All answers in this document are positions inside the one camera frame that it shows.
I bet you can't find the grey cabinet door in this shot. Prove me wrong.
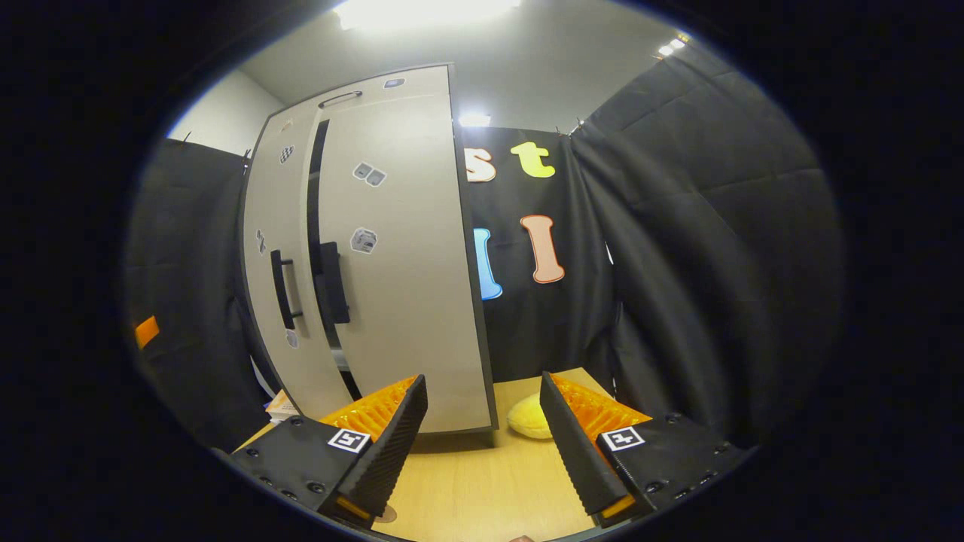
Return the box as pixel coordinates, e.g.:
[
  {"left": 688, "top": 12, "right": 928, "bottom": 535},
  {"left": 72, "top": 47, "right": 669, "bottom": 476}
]
[
  {"left": 240, "top": 113, "right": 356, "bottom": 421},
  {"left": 306, "top": 100, "right": 499, "bottom": 436}
]

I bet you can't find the black backdrop cloth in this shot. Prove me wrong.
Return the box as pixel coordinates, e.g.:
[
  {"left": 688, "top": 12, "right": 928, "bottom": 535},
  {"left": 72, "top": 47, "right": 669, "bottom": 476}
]
[{"left": 124, "top": 34, "right": 846, "bottom": 452}]

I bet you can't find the large ceiling light panel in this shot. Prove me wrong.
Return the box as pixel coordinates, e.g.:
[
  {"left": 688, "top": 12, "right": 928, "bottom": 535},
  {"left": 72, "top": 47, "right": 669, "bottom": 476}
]
[{"left": 334, "top": 0, "right": 522, "bottom": 32}]

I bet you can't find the yellow soft object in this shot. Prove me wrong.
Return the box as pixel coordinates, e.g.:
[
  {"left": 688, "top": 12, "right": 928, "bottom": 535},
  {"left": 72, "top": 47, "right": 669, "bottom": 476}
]
[{"left": 506, "top": 392, "right": 556, "bottom": 440}]

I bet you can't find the orange white box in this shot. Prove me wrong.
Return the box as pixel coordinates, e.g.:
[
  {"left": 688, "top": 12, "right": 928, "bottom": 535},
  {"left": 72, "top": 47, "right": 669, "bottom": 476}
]
[{"left": 264, "top": 388, "right": 304, "bottom": 424}]

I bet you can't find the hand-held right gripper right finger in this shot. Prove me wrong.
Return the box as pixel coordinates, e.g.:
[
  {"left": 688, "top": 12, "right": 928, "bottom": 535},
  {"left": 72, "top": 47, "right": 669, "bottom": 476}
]
[{"left": 539, "top": 371, "right": 752, "bottom": 532}]

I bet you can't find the grey wooden cabinet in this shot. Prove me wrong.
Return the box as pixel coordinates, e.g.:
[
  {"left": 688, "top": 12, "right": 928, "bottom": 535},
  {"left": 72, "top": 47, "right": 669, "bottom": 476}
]
[{"left": 239, "top": 62, "right": 501, "bottom": 437}]

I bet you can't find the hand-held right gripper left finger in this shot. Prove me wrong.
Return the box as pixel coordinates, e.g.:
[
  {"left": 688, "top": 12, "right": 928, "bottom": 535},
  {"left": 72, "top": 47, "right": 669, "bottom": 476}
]
[{"left": 228, "top": 374, "right": 430, "bottom": 529}]

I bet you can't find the grey cabinet flap panel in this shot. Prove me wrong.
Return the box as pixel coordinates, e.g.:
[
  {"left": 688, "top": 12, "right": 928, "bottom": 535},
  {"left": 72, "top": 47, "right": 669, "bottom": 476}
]
[{"left": 262, "top": 63, "right": 454, "bottom": 142}]

